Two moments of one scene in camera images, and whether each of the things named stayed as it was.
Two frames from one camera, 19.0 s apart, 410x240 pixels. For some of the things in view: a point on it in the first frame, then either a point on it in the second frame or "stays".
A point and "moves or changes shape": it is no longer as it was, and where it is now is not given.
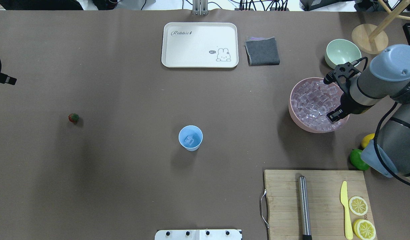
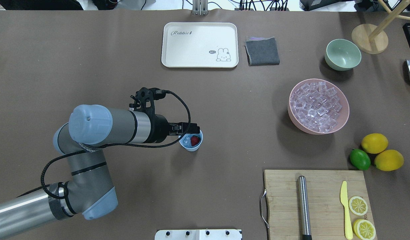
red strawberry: x=73 y=117 moves or changes shape
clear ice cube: x=189 y=140 stays
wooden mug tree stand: x=370 y=39 stays
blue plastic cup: x=190 y=137 stays
